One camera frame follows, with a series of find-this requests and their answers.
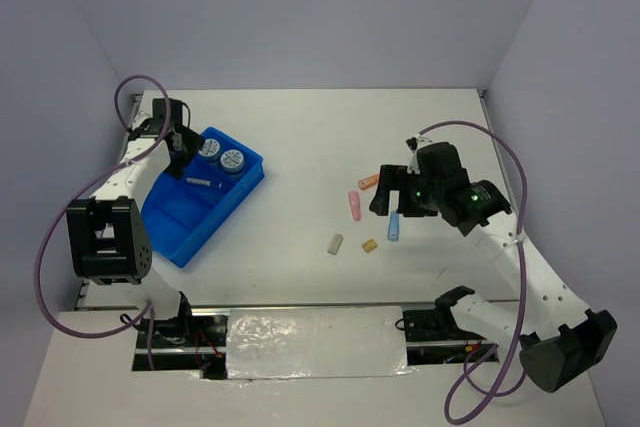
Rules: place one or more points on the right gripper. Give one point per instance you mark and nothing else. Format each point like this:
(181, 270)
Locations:
(397, 177)

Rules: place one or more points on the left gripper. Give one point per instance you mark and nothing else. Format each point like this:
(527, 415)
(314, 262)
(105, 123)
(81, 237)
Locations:
(192, 142)

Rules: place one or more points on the blue cleaning gel jar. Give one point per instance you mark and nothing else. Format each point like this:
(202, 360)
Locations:
(210, 151)

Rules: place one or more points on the light blue correction tape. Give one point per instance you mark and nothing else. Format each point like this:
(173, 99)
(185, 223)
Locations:
(393, 227)

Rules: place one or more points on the blue white whiteboard marker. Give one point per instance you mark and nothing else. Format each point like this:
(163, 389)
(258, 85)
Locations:
(203, 182)

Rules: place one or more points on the small tan eraser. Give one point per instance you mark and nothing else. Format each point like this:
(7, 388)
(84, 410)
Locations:
(369, 245)

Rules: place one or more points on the grey eraser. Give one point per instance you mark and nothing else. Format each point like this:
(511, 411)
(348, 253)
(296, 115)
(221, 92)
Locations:
(335, 244)

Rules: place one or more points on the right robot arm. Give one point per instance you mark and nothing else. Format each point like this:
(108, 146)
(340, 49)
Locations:
(560, 337)

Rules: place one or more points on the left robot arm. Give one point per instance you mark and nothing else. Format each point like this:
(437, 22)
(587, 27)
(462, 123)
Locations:
(109, 242)

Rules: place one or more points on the orange correction tape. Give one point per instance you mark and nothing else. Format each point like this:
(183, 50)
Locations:
(368, 182)

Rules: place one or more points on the pink correction tape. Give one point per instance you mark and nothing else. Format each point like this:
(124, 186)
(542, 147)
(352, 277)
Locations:
(354, 205)

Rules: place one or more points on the blue plastic divided tray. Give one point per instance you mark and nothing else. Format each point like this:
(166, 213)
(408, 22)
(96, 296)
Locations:
(180, 218)

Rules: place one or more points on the silver foil sheet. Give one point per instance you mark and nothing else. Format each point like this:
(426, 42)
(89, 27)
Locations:
(310, 343)

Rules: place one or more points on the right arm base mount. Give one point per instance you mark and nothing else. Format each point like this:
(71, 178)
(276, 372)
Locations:
(433, 338)

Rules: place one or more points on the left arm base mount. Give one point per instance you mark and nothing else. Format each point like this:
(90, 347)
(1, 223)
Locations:
(188, 343)

